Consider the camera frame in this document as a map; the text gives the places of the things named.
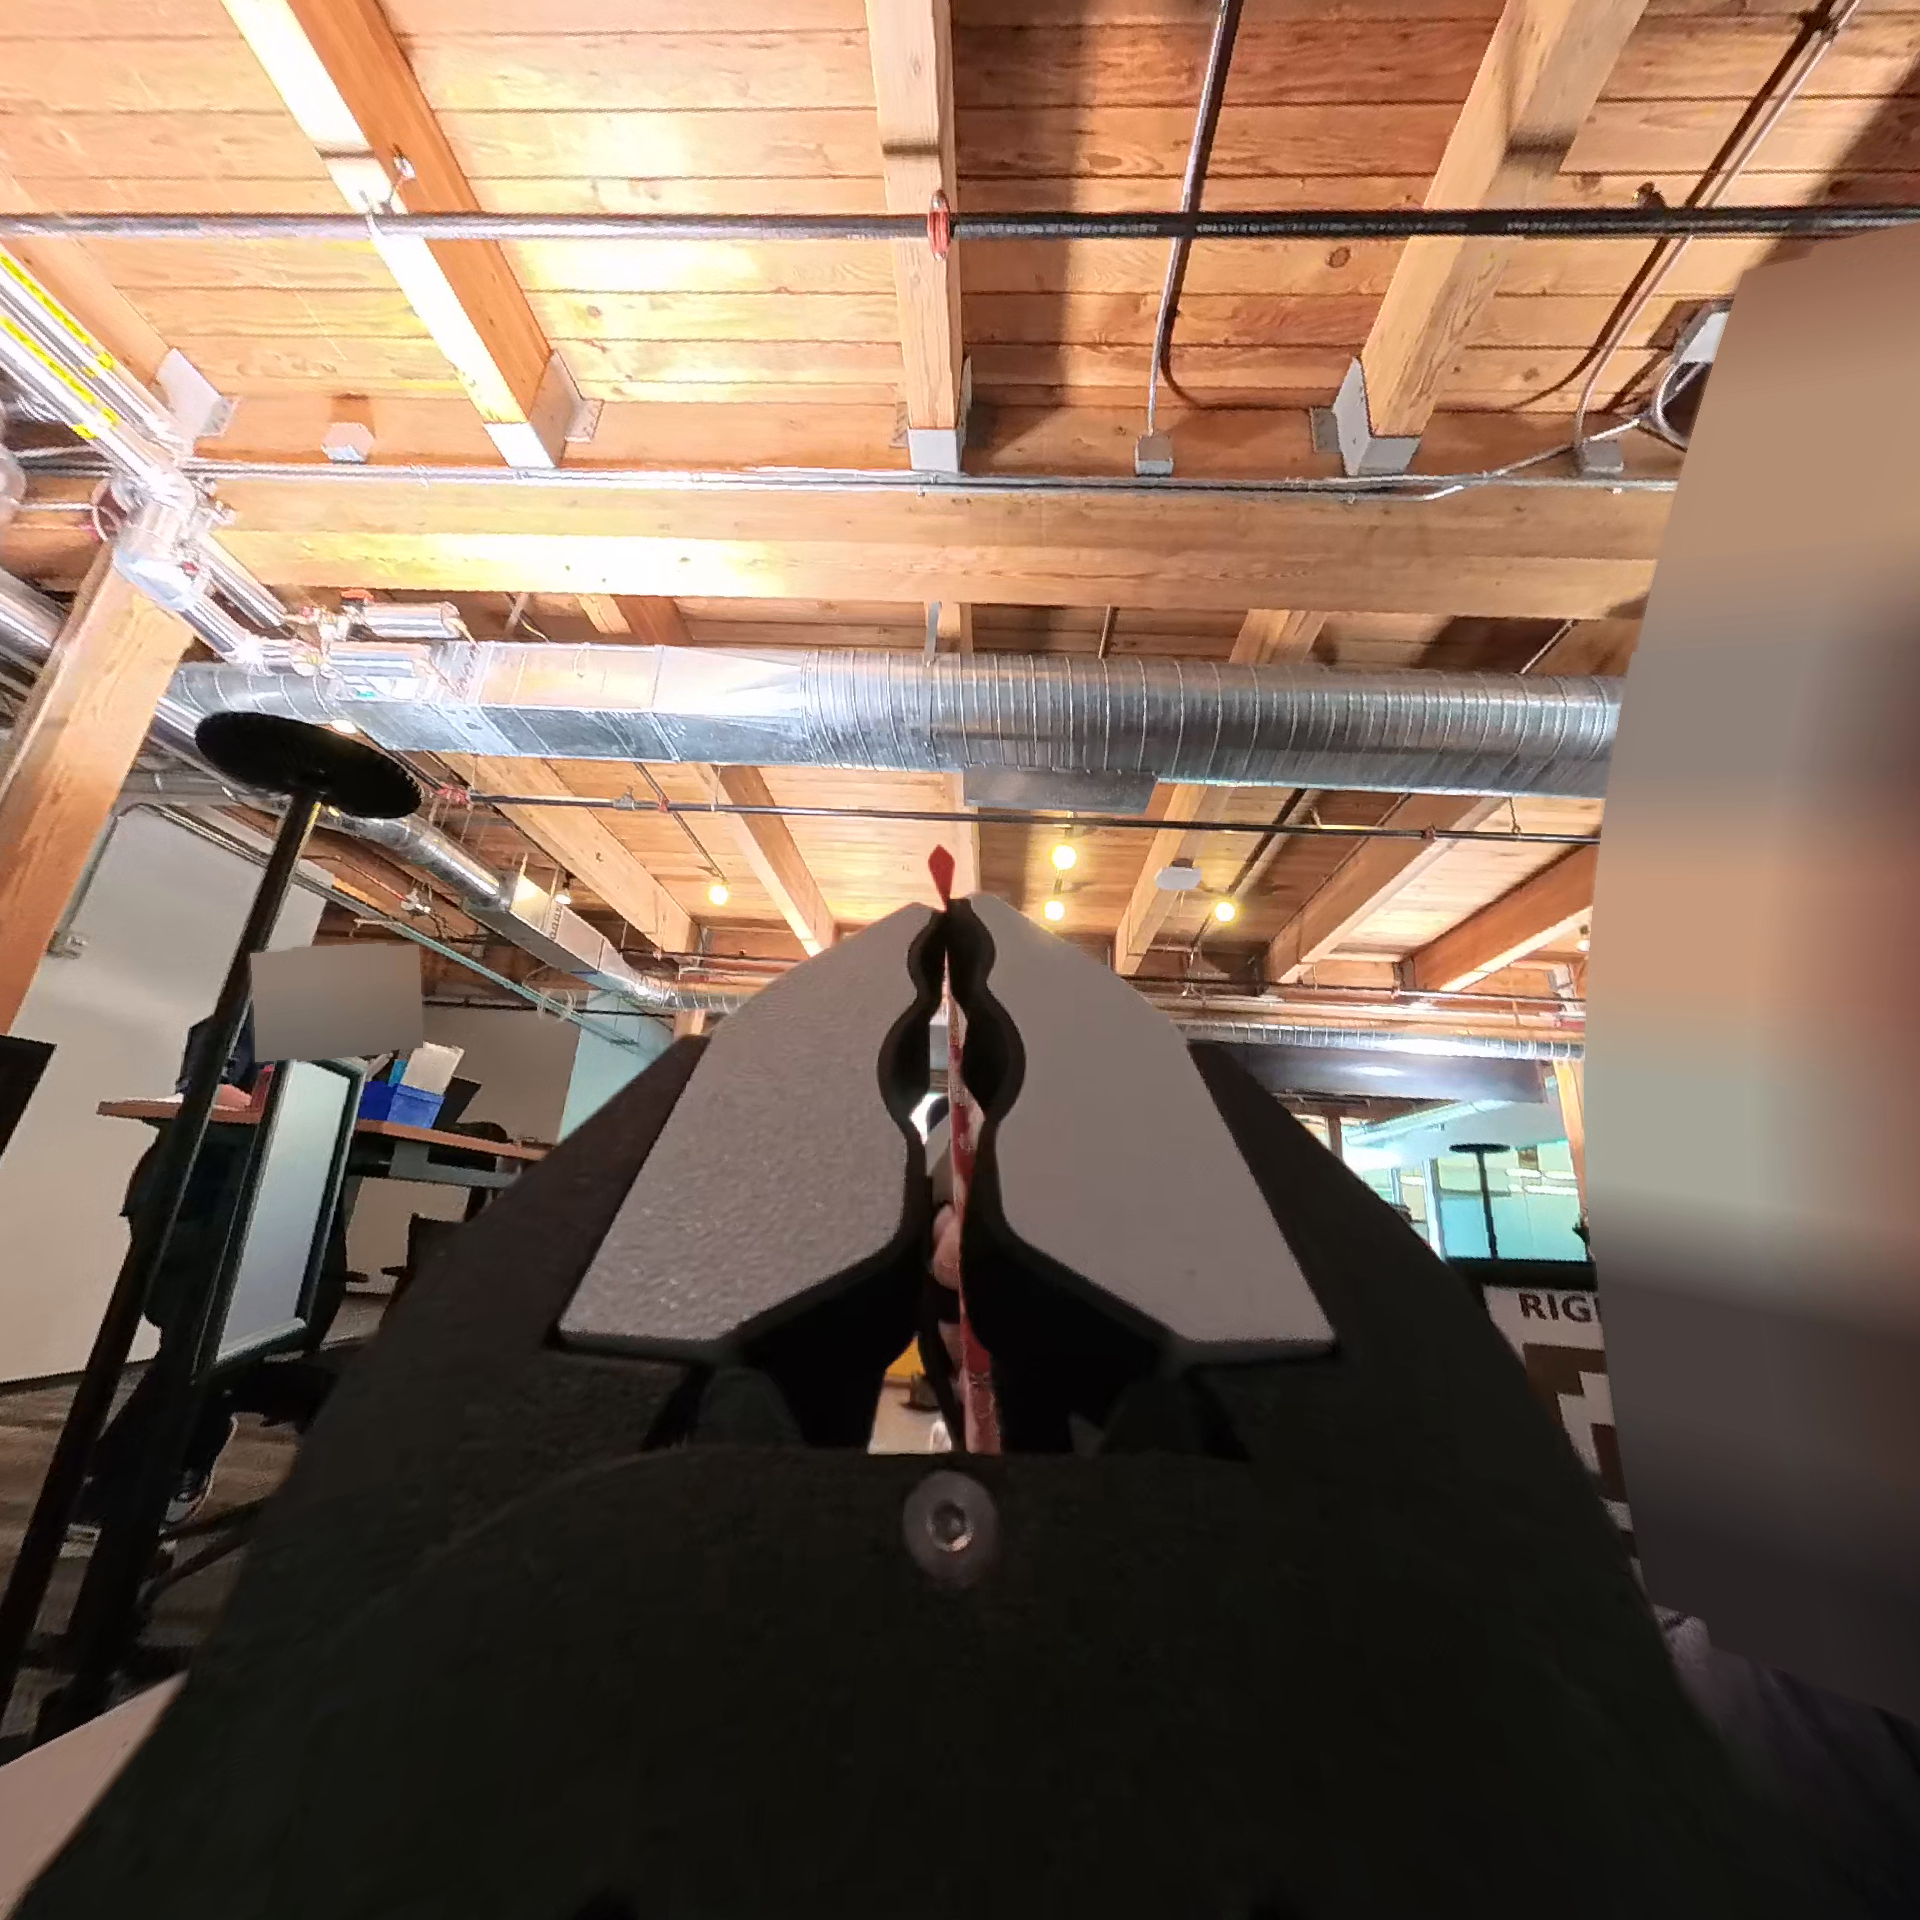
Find transparent ceiling pipes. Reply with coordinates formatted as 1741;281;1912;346
0;246;468;678

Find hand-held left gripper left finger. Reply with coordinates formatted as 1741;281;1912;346
556;900;948;1453

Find slim black floor lamp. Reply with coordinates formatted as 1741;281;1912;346
1447;1142;1518;1262

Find silver ceiling air duct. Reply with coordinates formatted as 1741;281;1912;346
164;642;1630;803

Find framed black white marker sign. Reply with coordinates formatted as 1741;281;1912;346
1477;1281;1614;1518

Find narrow silver duct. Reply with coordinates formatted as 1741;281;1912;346
292;802;752;1021

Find black ceiling pipe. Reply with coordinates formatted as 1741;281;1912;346
0;201;1920;249

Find display screen on stand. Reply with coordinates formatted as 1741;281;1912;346
195;1054;371;1373

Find wooden top desk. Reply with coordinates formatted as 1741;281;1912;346
96;1093;551;1202

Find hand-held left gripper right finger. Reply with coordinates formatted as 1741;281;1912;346
955;894;1340;1453

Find person's dark grey shirt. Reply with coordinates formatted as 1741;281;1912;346
1657;1603;1920;1920

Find white junction box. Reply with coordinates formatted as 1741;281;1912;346
1657;306;1729;438

